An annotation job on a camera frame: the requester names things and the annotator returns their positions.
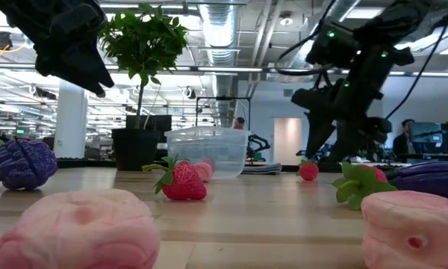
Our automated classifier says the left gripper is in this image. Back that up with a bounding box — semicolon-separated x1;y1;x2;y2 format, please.
0;0;115;99

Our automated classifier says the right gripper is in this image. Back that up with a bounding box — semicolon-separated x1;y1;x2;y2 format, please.
290;74;393;164

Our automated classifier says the red toy strawberry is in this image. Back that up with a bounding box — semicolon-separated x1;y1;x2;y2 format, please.
331;161;399;211
141;155;208;202
296;160;320;182

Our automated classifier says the purple toy eggplant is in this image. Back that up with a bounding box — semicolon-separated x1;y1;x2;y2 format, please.
386;161;448;202

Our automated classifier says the purple toy grape bunch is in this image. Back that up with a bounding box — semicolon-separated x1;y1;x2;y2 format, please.
0;139;59;191

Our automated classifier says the pink toy peach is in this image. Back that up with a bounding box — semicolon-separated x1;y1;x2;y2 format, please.
360;190;448;269
192;161;214;183
0;188;161;269

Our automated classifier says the clear plastic tupperware container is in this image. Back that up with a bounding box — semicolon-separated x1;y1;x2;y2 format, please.
164;126;253;179

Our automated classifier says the white building pillar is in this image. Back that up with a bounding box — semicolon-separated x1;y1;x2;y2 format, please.
53;80;89;160

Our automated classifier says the green leafy plant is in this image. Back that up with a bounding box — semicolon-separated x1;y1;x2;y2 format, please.
96;2;190;130

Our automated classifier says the grey folded cloth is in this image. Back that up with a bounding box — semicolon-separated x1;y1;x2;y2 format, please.
241;162;284;176

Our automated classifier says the black round ceiling fixture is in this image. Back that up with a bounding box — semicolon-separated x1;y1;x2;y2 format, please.
0;31;13;52

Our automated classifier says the dark background monitor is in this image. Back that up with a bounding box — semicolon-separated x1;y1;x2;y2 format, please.
408;121;445;155

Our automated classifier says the black plant pot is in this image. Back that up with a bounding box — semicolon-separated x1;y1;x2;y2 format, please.
111;128;161;172

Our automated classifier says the black background monitor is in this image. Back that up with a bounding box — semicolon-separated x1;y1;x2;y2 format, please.
125;114;172;132

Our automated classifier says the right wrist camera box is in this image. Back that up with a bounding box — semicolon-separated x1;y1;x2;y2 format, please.
305;22;359;69

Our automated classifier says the long black arm cable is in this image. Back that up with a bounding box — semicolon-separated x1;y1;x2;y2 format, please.
385;0;448;120

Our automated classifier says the black background rig frame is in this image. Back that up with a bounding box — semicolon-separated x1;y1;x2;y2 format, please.
195;96;252;130

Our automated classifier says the silver round ventilation duct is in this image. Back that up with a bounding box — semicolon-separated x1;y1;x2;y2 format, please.
197;0;243;128

